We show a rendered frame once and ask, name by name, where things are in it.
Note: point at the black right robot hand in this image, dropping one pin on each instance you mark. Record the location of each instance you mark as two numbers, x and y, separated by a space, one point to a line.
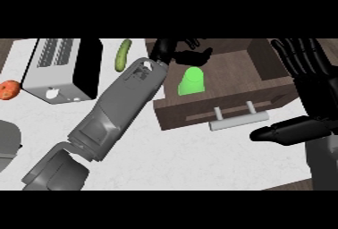
316 92

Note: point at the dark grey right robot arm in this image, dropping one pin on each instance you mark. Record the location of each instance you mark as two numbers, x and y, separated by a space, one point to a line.
323 164

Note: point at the orange red fruit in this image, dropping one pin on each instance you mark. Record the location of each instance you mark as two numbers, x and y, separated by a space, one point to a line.
9 89

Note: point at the green cup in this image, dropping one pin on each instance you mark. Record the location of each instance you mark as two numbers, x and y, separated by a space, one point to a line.
192 82

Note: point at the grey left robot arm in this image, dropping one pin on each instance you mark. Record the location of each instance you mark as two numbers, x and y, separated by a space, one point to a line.
116 104

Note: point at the dark brown drawer front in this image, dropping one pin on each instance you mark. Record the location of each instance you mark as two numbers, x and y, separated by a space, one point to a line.
198 114

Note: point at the green cucumber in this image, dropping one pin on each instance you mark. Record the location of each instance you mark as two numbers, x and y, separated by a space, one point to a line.
122 55

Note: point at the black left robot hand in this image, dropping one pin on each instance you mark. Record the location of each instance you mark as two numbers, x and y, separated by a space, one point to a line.
192 57

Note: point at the grey rounded appliance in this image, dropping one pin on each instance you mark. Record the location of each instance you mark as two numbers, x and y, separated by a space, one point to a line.
9 143

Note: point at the brown wooden drawer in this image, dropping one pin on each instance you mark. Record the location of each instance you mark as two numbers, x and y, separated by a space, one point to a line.
229 74

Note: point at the silver and black toaster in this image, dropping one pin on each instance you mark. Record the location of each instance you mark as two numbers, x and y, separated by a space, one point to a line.
60 70

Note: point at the dark brown wooden cabinet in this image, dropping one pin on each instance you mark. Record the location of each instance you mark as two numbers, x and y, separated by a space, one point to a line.
271 59

